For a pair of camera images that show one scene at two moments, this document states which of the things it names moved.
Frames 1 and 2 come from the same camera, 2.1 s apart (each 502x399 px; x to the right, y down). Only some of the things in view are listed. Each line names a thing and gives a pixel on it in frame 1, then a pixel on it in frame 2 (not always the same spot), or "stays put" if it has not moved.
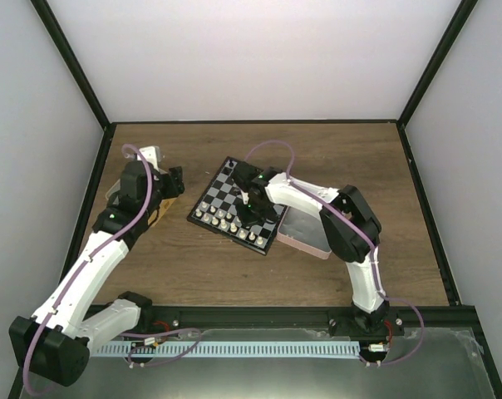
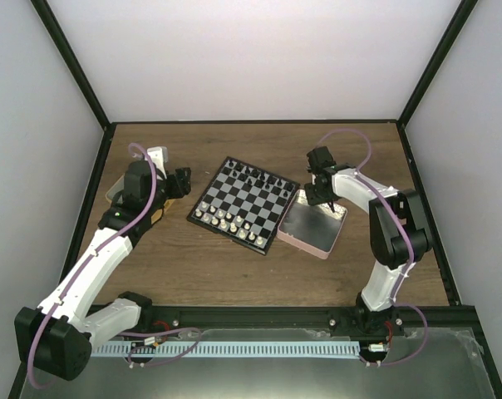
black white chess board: [216, 210] stays put
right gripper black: [248, 221] → [312, 198]
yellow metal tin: [156, 215] stays put
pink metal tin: [303, 230] stays put
